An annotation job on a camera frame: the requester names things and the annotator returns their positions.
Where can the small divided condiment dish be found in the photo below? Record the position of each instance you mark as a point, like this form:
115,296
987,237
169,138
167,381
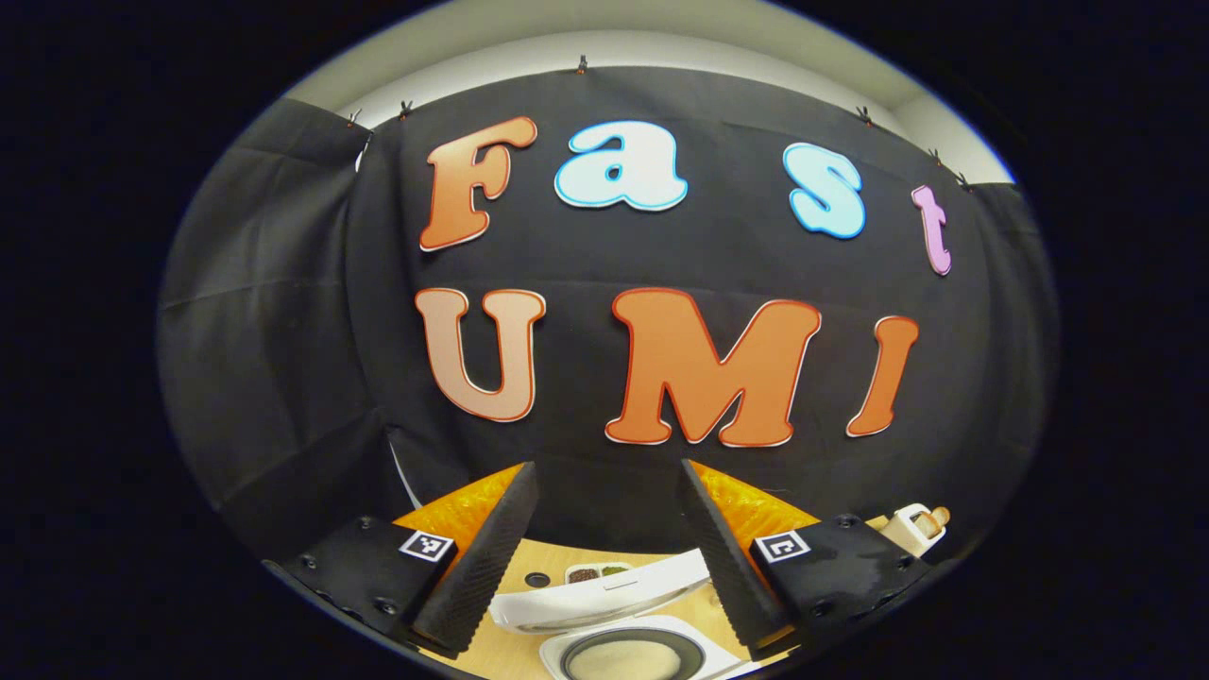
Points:
586,573

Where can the toast bread slice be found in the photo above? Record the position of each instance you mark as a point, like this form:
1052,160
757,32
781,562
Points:
926,525
941,517

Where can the white rice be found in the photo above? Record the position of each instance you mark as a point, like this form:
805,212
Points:
628,663

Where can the black backdrop cloth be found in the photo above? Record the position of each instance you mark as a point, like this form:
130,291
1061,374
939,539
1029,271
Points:
283,331

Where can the white rice cooker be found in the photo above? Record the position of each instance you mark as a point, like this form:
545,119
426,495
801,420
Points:
604,600

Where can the white toaster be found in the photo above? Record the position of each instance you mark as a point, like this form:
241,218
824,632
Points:
902,531

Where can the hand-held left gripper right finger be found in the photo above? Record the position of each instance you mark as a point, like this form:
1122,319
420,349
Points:
723,557

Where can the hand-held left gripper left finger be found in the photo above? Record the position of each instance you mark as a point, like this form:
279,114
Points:
482,567

